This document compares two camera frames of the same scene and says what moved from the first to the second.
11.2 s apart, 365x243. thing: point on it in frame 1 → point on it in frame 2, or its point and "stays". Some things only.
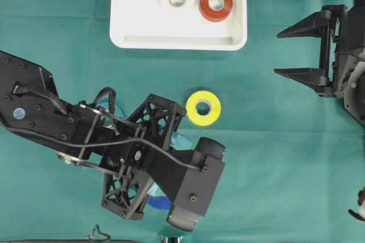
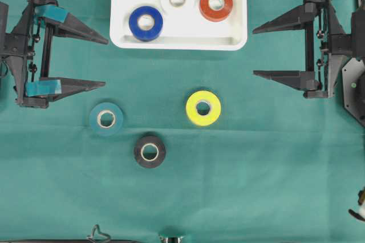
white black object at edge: [360, 213] stays
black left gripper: [151, 133] → [27, 49]
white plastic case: [178, 9] stays
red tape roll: [213, 15] stays
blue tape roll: [159, 201] → [142, 35]
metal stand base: [171, 238] stays
